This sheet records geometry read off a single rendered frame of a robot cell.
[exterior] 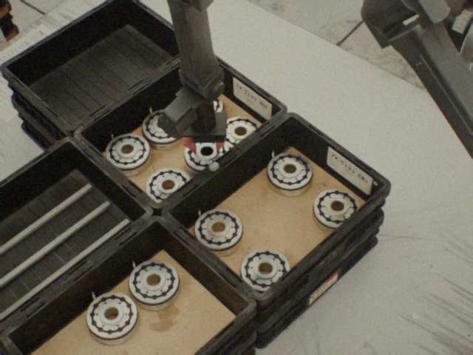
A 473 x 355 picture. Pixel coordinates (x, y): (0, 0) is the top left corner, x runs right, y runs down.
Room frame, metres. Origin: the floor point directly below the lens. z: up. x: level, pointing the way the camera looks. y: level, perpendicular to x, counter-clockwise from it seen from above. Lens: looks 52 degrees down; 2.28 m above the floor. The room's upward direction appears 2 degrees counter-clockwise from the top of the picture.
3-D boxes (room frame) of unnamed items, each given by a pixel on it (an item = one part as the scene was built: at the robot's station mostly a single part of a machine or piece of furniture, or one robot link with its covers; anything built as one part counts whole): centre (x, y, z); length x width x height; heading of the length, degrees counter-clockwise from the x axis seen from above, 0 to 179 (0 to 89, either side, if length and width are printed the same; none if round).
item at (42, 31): (1.61, 0.57, 0.70); 0.33 x 0.23 x 0.01; 139
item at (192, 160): (1.14, 0.05, 0.88); 0.10 x 0.10 x 0.01
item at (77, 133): (1.19, 0.11, 0.92); 0.40 x 0.30 x 0.02; 132
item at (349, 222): (0.97, -0.09, 0.92); 0.40 x 0.30 x 0.02; 132
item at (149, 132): (1.24, 0.15, 0.86); 0.10 x 0.10 x 0.01
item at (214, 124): (1.13, 0.06, 1.00); 0.10 x 0.07 x 0.07; 87
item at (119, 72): (1.41, 0.31, 0.87); 0.40 x 0.30 x 0.11; 132
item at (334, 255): (0.97, -0.09, 0.87); 0.40 x 0.30 x 0.11; 132
